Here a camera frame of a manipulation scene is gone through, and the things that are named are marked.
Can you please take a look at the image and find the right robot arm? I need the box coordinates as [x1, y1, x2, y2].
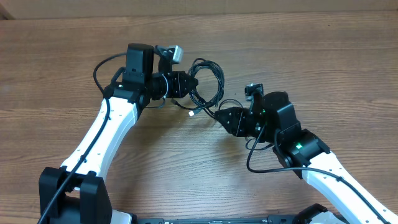
[215, 90, 397, 223]

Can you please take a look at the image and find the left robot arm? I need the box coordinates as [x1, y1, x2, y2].
[39, 43, 198, 223]

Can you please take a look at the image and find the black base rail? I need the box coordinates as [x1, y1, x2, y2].
[130, 203, 343, 224]

